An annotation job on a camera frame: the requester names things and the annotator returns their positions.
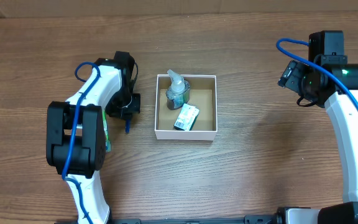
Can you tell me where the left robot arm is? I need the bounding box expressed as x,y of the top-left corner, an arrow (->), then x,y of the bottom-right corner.
46,51 -> 140,223

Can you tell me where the green white soap package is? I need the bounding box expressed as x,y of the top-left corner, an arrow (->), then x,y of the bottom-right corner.
173,104 -> 200,131

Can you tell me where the blue disposable razor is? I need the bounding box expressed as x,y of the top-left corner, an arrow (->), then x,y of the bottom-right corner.
125,119 -> 131,134

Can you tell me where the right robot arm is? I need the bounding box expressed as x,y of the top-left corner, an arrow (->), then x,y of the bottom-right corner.
267,30 -> 358,223

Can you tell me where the blue cable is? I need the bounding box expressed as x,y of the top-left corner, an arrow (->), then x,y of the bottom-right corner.
275,37 -> 358,162
61,61 -> 101,224

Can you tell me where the green toothbrush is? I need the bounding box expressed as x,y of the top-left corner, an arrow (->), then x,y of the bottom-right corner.
103,110 -> 111,152

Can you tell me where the clear soap pump bottle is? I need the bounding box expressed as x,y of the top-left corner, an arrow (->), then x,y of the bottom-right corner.
165,70 -> 190,110

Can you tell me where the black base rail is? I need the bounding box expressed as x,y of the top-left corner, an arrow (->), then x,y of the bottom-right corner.
54,214 -> 279,224

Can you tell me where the white cardboard box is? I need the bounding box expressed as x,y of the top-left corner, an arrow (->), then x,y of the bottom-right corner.
154,74 -> 218,141

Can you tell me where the right blue cable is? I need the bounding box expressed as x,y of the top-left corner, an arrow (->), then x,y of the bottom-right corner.
275,37 -> 358,162

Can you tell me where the left blue cable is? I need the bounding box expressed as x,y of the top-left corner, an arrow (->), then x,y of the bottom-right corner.
61,61 -> 101,224

